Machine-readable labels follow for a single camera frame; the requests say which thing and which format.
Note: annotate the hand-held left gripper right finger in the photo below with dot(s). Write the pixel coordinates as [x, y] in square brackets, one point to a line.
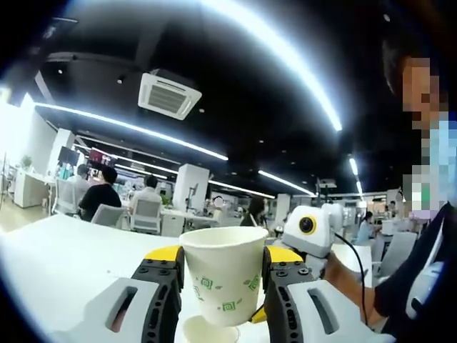
[285, 296]

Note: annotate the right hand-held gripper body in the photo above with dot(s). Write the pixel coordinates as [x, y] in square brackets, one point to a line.
[317, 239]

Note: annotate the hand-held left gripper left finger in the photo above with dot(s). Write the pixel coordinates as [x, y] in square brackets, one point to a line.
[160, 293]

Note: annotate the stack of nested paper cups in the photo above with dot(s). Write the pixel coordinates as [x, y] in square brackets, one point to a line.
[207, 330]

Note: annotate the green print paper cup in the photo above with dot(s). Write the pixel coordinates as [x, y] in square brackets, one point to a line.
[221, 271]

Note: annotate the white ceiling light strip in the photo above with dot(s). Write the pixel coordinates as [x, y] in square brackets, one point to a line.
[353, 166]
[214, 154]
[285, 182]
[330, 107]

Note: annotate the green potted plant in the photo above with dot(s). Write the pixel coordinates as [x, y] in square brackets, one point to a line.
[25, 161]
[166, 200]

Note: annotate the white table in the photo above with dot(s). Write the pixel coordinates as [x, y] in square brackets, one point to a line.
[53, 257]

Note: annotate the white chest-worn device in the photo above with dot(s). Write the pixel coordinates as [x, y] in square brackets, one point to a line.
[428, 275]

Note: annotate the white office cabinet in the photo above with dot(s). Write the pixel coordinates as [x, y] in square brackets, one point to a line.
[30, 187]

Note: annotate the white ceiling air vent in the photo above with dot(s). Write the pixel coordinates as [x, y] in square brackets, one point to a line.
[169, 94]

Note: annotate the red wall screen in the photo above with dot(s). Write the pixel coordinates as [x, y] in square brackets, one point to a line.
[101, 158]

